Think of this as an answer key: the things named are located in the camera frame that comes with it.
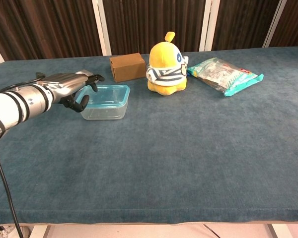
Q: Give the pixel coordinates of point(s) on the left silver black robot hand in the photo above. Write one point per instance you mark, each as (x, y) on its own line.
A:
(67, 83)

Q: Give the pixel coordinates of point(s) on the teal container lid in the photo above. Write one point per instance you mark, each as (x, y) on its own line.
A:
(111, 94)

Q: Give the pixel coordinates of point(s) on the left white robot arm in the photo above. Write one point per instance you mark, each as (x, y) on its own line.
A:
(12, 106)

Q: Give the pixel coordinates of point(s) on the clear plastic container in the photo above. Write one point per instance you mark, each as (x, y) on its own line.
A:
(104, 114)

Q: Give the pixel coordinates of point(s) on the brown cardboard box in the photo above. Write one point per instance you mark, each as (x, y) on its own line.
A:
(129, 68)

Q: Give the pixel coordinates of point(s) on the yellow plush toy striped shirt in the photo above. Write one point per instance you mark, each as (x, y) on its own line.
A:
(164, 62)

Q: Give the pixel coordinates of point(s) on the blue table cloth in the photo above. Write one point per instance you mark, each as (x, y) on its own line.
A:
(176, 153)

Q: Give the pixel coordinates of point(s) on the teal snack bag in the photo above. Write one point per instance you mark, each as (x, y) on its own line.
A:
(226, 74)

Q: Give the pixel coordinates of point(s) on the white table leg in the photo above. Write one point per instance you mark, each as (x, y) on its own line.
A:
(278, 231)

